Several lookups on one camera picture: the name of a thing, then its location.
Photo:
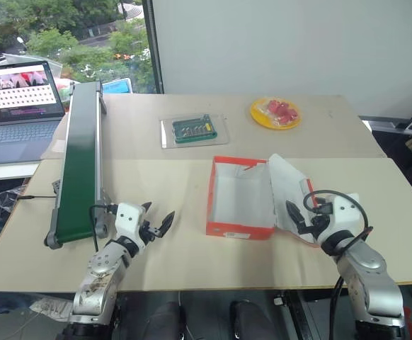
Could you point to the grey laptop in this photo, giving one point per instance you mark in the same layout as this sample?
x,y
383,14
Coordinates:
x,y
15,127

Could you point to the yellow plate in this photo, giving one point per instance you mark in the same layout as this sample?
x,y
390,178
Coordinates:
x,y
262,118

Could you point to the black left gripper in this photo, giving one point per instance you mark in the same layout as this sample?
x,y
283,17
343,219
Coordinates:
x,y
148,232

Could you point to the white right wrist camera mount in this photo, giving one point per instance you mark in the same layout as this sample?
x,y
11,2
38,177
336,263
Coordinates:
x,y
345,216

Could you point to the orange shoe box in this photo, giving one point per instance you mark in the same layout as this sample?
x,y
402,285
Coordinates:
x,y
239,198

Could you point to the white side desk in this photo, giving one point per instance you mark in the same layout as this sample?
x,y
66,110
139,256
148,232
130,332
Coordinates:
x,y
4,171

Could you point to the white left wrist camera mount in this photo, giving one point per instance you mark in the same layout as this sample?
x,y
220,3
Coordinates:
x,y
130,219

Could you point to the green conveyor belt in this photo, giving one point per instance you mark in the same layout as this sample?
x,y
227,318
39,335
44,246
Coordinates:
x,y
80,159

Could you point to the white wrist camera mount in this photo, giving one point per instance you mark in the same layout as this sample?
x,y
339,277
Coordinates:
x,y
345,216
130,219

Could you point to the green bit set blister pack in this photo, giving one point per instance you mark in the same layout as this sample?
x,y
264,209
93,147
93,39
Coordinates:
x,y
194,130

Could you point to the crumpled printed paper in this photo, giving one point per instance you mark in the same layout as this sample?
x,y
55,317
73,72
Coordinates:
x,y
50,308

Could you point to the black table frame leg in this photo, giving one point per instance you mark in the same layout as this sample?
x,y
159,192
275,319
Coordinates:
x,y
298,315

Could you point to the dark window frame post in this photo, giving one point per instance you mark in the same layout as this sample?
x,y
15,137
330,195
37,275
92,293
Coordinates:
x,y
154,46

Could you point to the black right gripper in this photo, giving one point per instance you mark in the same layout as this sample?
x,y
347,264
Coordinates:
x,y
314,226

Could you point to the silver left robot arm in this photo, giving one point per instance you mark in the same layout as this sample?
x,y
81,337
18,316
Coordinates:
x,y
103,262

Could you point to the clear plastic bag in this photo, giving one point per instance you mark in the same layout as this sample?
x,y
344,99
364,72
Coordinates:
x,y
9,200

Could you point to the red wrapped snacks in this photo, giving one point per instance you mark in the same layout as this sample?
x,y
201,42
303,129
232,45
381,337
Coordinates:
x,y
282,110

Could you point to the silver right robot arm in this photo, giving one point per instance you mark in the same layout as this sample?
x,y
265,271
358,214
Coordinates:
x,y
369,276

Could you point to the blue plastic bin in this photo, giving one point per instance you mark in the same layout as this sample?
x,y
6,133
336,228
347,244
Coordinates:
x,y
118,86

